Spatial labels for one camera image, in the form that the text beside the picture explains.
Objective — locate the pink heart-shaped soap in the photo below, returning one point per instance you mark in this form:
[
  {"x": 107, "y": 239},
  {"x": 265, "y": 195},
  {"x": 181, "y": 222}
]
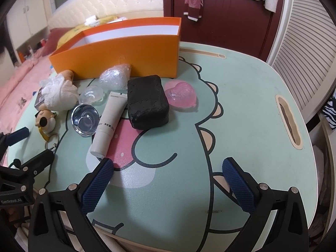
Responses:
[{"x": 181, "y": 95}]

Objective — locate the dark red door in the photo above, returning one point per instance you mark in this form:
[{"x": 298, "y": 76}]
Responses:
[{"x": 228, "y": 18}]

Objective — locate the red striped scarf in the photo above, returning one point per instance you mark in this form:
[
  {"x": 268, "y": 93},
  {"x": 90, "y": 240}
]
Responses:
[{"x": 193, "y": 0}]

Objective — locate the dark red pillow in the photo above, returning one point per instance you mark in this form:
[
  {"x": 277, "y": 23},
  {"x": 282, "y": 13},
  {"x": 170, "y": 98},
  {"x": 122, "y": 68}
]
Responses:
[{"x": 53, "y": 40}]

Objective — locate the crumpled clear plastic bag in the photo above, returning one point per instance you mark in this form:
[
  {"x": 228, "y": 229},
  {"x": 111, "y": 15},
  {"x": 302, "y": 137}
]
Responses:
[{"x": 115, "y": 76}]

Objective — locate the white slatted cabinet door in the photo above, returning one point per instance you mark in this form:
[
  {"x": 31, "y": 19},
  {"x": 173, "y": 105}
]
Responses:
[{"x": 302, "y": 57}]

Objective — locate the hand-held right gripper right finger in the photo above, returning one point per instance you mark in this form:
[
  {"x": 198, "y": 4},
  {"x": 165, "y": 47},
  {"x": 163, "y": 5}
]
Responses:
[{"x": 240, "y": 186}]

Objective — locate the peach doll head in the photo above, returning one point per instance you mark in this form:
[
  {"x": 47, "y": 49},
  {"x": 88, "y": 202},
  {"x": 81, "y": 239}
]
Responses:
[{"x": 67, "y": 74}]

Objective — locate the yellow pillow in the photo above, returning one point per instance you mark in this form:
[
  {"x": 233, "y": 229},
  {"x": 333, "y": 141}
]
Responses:
[{"x": 71, "y": 35}]

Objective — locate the zebra print cloth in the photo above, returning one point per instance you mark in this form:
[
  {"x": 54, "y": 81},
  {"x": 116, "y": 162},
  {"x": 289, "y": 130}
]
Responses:
[{"x": 330, "y": 113}]

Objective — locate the small brown box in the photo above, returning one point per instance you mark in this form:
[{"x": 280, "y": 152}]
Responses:
[{"x": 40, "y": 98}]

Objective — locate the green cartoon desktop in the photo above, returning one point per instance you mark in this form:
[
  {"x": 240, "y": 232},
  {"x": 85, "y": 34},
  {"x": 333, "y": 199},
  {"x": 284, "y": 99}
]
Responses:
[{"x": 249, "y": 97}]

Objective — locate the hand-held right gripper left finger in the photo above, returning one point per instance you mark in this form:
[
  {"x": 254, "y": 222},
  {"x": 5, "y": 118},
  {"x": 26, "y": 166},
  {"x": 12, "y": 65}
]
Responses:
[{"x": 97, "y": 186}]

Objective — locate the orange storage box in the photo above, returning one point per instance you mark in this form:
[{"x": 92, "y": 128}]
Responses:
[{"x": 147, "y": 55}]

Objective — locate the white cream tube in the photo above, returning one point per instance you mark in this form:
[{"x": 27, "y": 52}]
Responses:
[{"x": 107, "y": 126}]

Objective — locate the silver metal bowl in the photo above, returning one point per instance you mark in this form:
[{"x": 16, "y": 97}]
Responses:
[{"x": 85, "y": 122}]

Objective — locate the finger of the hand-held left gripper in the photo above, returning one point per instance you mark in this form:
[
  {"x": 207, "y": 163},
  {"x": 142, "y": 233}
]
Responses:
[
  {"x": 39, "y": 160},
  {"x": 21, "y": 131}
]

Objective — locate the pink blanket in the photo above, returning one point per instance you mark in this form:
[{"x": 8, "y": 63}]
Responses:
[{"x": 23, "y": 84}]

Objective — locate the black zip case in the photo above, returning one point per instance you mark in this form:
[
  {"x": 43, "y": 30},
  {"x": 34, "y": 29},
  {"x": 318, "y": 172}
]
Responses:
[{"x": 147, "y": 102}]

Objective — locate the white wall cabinet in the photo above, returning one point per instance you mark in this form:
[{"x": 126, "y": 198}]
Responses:
[{"x": 26, "y": 18}]

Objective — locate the white mesh bath pouf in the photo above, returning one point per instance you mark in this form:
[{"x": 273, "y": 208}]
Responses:
[{"x": 59, "y": 94}]

